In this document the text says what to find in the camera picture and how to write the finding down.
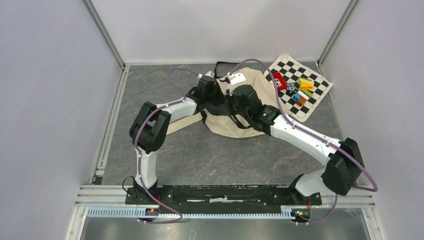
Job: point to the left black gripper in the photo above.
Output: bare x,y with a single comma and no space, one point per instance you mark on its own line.
219,103

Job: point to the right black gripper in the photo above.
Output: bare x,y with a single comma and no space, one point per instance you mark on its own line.
229,98

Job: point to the cream canvas backpack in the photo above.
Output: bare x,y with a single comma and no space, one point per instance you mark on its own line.
223,125

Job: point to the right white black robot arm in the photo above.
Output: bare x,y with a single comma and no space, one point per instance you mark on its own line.
341,160

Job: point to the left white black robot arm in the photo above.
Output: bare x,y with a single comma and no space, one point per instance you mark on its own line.
150,127

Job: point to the red toy block house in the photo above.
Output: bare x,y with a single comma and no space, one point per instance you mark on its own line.
280,81

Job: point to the blue owl toy figure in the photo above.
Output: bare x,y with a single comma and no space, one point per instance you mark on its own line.
291,88

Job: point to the blue orange toy block stack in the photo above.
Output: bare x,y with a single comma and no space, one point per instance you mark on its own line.
300,98

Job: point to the black white checkerboard mat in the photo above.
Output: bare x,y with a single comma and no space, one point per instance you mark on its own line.
292,70

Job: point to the green orange toy block stack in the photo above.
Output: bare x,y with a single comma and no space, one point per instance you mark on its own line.
305,85

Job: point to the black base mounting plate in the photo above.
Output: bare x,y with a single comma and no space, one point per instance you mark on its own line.
222,199

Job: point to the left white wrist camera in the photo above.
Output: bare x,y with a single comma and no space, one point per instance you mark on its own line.
208,74

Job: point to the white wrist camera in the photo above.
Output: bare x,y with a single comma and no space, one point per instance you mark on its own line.
208,74
235,80

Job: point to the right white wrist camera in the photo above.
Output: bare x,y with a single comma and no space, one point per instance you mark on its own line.
235,80

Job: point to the white slotted cable duct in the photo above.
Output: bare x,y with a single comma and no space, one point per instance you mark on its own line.
149,213

